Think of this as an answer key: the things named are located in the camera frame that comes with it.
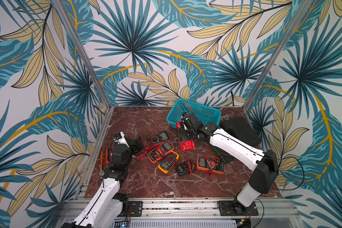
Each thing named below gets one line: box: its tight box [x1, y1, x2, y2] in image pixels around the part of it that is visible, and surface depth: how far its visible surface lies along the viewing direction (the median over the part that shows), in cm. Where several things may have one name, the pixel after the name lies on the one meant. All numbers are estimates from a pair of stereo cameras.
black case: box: [219, 116, 262, 147], surface depth 104 cm
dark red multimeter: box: [142, 131, 171, 151], surface depth 97 cm
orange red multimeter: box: [147, 140, 175, 164], surface depth 92 cm
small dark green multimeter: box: [177, 160, 195, 176], surface depth 85 cm
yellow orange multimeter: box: [157, 151, 180, 175], surface depth 87 cm
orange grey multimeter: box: [196, 155, 226, 175], surface depth 87 cm
